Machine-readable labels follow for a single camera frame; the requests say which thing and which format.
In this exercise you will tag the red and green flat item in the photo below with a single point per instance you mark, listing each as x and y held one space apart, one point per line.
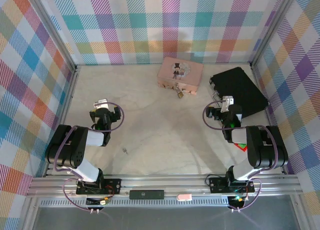
242 147

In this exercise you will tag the pink box with couple print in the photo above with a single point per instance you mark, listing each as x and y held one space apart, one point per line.
180 72

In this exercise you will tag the brass padlock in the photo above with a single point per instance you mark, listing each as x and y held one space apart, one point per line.
180 94

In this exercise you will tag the small black controller board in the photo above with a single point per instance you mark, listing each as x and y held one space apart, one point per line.
237 201
96 202

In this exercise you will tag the aluminium front rail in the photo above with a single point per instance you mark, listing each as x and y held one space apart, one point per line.
162 183

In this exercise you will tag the black bar device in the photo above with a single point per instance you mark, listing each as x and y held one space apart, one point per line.
146 194

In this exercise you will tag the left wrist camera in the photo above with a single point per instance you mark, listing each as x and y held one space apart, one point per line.
101 104

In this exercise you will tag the pink and white small item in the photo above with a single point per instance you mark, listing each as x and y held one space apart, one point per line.
184 197

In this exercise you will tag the aluminium frame post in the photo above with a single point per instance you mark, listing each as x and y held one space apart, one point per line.
52 33
273 30

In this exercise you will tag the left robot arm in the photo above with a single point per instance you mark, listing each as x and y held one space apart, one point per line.
75 150

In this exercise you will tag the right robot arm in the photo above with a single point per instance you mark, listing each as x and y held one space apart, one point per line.
265 150

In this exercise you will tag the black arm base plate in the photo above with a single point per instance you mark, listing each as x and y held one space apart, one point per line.
217 185
113 186

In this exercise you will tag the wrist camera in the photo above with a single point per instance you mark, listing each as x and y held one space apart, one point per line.
101 104
227 102

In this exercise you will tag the small silver key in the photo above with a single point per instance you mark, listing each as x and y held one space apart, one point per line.
125 150

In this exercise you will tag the black rectangular case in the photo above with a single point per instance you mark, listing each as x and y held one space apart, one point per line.
240 90

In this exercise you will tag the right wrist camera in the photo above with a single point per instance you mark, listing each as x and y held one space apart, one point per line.
227 102

